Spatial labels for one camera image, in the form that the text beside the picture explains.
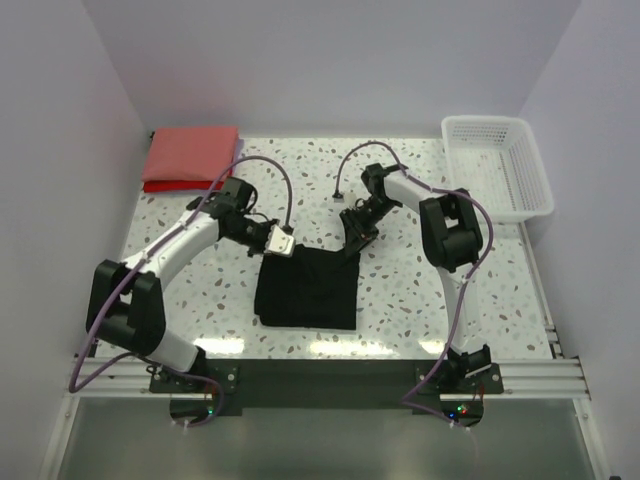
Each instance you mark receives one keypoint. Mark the red folded t shirt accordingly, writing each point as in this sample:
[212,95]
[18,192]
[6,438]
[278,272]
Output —
[170,186]

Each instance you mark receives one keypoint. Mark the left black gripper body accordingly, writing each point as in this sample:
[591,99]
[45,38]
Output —
[259,240]

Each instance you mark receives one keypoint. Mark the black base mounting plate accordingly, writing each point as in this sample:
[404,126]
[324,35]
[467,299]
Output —
[209,398]

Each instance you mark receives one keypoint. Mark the aluminium rail frame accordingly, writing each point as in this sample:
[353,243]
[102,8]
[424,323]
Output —
[519,379]

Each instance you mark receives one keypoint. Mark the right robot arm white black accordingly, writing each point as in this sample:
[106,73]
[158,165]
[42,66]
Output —
[452,242]

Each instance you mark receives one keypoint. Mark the black t shirt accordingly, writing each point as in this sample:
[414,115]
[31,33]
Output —
[313,288]

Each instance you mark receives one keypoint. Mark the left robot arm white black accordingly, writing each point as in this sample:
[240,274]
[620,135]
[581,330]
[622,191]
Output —
[126,306]

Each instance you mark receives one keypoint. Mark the white plastic basket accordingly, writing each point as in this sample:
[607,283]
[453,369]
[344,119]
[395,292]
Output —
[496,159]

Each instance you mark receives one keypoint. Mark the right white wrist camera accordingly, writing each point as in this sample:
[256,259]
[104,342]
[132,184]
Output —
[348,199]

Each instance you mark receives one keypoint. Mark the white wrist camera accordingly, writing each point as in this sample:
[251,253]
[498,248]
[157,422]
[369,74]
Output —
[279,243]
[348,199]

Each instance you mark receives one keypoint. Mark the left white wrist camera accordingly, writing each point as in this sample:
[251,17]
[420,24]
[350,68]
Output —
[279,243]

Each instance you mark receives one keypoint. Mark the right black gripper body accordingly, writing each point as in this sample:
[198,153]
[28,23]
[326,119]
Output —
[357,226]

